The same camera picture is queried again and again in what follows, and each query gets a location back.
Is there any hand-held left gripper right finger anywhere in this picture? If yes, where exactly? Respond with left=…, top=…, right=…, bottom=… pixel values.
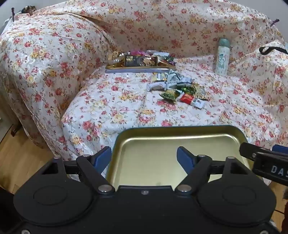
left=174, top=146, right=251, bottom=195

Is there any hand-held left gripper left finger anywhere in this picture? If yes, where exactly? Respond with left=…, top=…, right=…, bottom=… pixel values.
left=42, top=146, right=115, bottom=194

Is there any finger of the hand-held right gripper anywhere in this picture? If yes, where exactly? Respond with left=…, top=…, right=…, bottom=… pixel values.
left=239, top=142, right=259, bottom=161
left=273, top=145, right=288, bottom=154

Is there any gold tin lid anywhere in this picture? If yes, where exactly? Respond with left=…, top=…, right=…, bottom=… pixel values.
left=106, top=125, right=251, bottom=187

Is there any red and white snack packet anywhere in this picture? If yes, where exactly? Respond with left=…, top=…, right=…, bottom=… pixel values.
left=179, top=94, right=206, bottom=108

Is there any green foil candy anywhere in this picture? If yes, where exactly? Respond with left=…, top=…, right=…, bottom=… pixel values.
left=160, top=89, right=181, bottom=102

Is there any white sesame crisp packet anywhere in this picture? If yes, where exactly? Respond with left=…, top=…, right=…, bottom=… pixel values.
left=147, top=82, right=166, bottom=91

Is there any white and dark blue packet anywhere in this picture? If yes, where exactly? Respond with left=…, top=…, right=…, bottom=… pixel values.
left=167, top=70, right=180, bottom=82

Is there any gold tin tray lilac side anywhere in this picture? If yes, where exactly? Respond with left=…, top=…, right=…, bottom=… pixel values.
left=105, top=60, right=176, bottom=74

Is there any floral sofa cover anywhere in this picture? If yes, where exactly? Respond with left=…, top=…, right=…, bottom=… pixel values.
left=0, top=0, right=288, bottom=161

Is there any dark green gold packet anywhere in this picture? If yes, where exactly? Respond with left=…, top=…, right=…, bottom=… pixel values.
left=182, top=84, right=207, bottom=99

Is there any yellow snack packet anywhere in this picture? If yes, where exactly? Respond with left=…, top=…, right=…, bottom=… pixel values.
left=153, top=73, right=168, bottom=82

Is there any pale green cartoon bottle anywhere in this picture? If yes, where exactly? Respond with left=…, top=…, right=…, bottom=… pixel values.
left=215, top=38, right=230, bottom=76

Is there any black cracker packet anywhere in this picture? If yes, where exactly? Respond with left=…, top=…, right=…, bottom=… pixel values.
left=124, top=55, right=158, bottom=67

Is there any black strap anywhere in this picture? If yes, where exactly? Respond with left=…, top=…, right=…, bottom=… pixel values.
left=259, top=46, right=288, bottom=55

